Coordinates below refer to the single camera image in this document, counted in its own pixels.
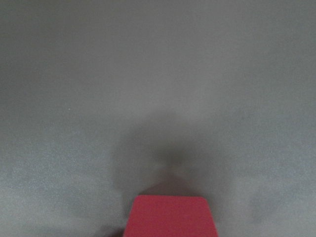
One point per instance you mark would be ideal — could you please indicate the red cube block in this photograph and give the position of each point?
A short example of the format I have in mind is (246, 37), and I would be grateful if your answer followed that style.
(170, 216)

